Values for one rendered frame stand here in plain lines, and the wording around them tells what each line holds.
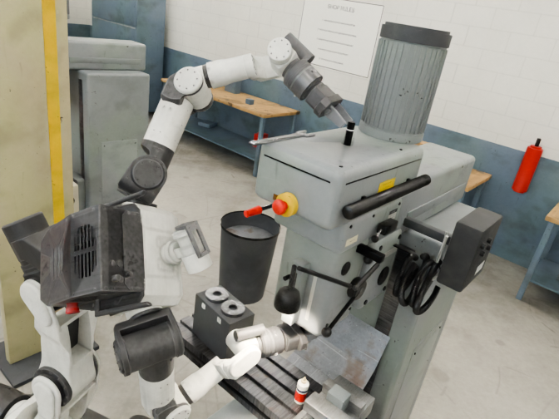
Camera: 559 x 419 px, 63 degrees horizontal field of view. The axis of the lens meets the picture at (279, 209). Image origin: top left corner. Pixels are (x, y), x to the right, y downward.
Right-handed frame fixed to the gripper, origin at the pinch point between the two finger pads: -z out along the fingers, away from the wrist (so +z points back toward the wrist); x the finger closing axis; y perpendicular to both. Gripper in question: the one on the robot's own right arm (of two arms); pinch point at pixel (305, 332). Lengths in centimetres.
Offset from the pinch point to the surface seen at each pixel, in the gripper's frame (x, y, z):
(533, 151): 149, -6, -377
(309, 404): -14.3, 16.8, 4.0
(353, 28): 386, -87, -311
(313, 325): -9.8, -11.9, 6.3
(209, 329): 32.5, 19.3, 19.0
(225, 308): 29.4, 7.8, 15.2
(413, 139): -2, -67, -22
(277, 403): -2.0, 27.7, 7.0
